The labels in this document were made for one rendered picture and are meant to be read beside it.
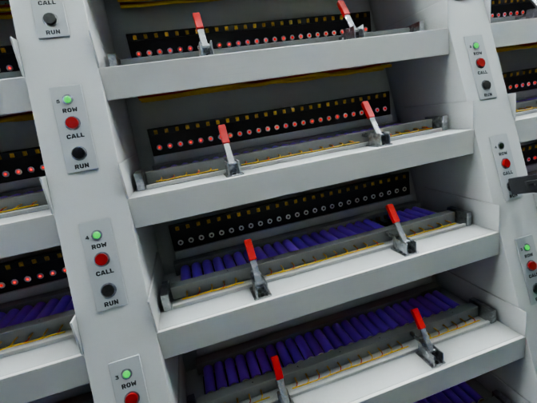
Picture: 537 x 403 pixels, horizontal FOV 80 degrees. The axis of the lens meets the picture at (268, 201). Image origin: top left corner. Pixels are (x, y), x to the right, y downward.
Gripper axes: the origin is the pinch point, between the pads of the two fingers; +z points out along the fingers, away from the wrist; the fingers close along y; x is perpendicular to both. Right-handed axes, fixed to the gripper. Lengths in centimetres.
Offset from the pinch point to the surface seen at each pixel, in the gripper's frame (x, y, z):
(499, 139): 8.9, 0.1, 3.8
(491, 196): -0.9, -4.5, 4.1
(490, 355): -27.7, -12.8, 4.4
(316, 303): -10.3, -41.2, 4.9
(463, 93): 18.6, -4.7, 4.3
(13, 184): 21, -87, 21
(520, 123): 11.1, 6.3, 4.3
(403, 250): -6.3, -23.7, 5.5
